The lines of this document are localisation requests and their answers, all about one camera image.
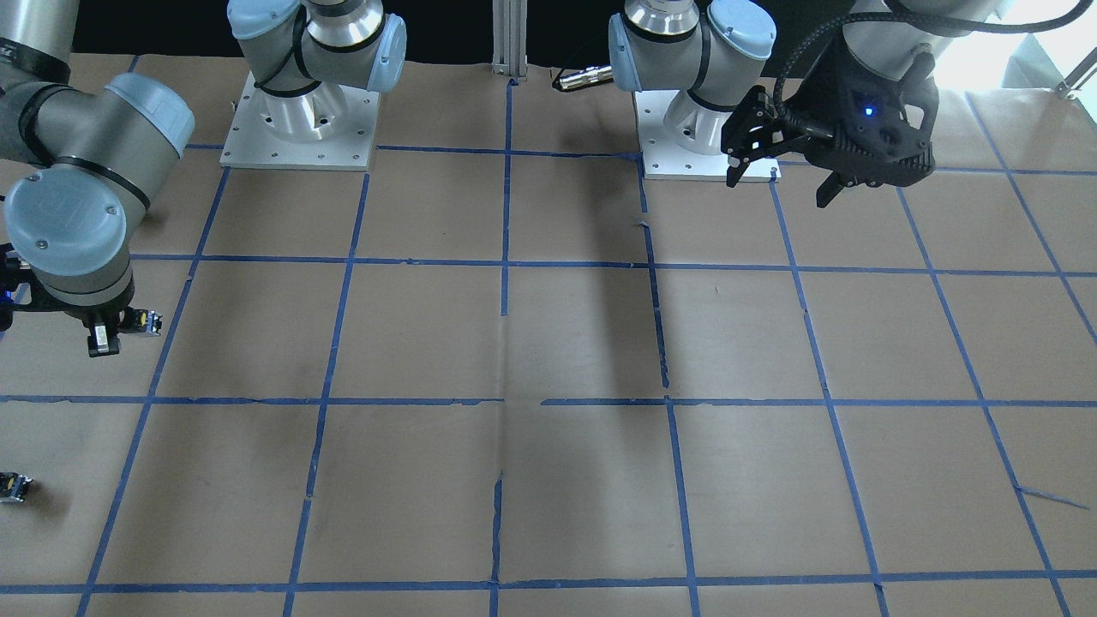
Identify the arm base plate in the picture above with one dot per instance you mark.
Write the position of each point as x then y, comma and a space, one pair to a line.
331, 129
680, 140

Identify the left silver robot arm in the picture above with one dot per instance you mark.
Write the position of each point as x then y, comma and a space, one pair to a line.
717, 50

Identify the yellow push button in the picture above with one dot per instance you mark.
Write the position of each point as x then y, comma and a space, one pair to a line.
140, 322

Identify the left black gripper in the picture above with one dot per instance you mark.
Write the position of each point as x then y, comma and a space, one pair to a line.
819, 97

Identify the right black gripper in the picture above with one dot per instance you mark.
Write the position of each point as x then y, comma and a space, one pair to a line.
96, 315

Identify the black switch block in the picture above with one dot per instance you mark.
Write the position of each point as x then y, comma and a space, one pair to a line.
14, 487

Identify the aluminium frame post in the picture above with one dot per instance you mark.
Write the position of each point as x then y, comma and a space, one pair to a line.
509, 20

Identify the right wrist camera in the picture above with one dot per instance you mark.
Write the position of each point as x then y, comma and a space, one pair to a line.
14, 273

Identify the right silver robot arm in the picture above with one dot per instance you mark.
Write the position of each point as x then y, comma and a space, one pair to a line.
316, 72

